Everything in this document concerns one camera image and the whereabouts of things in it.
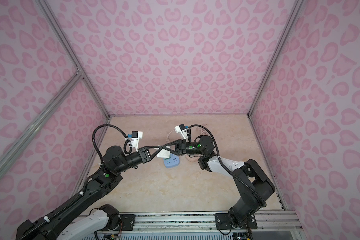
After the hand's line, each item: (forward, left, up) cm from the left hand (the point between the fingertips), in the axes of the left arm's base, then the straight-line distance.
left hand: (163, 150), depth 65 cm
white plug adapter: (0, 0, -2) cm, 2 cm away
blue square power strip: (+9, -2, -28) cm, 30 cm away
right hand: (0, 0, 0) cm, 0 cm away
